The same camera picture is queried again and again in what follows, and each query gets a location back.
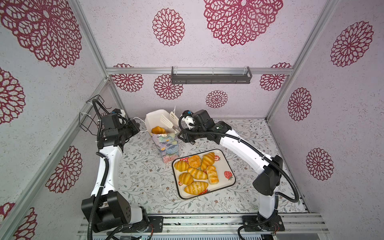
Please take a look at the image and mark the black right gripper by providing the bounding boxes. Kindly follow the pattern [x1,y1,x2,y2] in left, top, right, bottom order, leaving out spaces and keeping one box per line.
[177,127,208,143]

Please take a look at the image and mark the cream slotted tongs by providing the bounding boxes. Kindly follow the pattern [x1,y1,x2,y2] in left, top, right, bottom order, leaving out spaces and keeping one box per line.
[161,115,180,134]

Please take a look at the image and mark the long braided bread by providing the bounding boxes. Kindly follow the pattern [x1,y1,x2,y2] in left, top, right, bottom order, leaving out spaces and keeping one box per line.
[151,126,167,135]

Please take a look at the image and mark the floral paper bag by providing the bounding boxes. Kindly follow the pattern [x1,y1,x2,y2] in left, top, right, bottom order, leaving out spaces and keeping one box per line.
[134,108,180,163]

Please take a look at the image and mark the small striped bread roll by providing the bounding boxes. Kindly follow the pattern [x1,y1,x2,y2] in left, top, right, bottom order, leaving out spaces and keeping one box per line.
[206,165,219,185]

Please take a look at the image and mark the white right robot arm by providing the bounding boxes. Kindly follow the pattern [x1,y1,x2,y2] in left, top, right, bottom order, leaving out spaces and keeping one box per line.
[178,110,300,240]

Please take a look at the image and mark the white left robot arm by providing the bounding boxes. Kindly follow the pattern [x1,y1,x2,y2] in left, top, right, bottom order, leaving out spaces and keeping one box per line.
[81,99,154,240]

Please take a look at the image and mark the orange croissant bread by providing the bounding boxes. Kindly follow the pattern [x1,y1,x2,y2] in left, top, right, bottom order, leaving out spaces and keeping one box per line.
[188,155,202,169]

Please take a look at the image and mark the striped croissant upper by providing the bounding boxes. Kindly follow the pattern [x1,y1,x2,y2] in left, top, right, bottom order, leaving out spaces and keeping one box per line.
[200,152,215,171]

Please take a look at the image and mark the round yellow bun upper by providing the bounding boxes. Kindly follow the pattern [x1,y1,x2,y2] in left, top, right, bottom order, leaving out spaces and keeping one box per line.
[174,161,190,172]

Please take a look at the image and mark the round yellow bun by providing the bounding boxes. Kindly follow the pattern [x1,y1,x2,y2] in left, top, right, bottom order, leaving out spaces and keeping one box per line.
[174,161,190,172]
[178,173,194,186]

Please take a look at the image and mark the striped roll middle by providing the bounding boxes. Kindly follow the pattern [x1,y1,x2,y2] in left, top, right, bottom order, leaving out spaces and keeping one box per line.
[187,168,208,180]

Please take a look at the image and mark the round yellow bun lower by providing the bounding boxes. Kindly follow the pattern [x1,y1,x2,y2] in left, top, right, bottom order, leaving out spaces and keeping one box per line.
[178,173,194,186]

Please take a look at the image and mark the large oval striped loaf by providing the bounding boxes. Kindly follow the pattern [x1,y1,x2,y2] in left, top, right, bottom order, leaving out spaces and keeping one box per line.
[184,181,209,195]

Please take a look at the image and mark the black wire basket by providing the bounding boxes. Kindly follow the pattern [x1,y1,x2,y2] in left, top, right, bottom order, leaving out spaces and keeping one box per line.
[78,95,111,136]

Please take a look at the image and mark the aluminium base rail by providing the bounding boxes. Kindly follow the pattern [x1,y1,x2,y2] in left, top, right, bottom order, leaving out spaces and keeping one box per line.
[76,212,331,240]

